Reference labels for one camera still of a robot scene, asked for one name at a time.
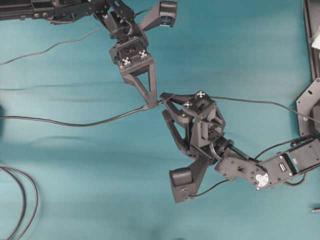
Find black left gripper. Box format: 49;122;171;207
109;36;158;105

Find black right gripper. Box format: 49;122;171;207
160;91;234;165

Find black USB socket cable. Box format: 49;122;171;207
0;101;161;128

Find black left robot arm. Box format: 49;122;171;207
0;0;161;108

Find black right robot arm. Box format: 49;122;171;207
160;91;320;203

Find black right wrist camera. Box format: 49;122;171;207
169;157;210;204

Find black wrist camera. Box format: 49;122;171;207
139;0;178;32
169;157;210;204

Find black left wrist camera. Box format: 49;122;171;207
139;0;178;32

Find black looped cable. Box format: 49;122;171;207
0;166;39;240

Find black aluminium frame rail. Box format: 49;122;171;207
303;0;320;81

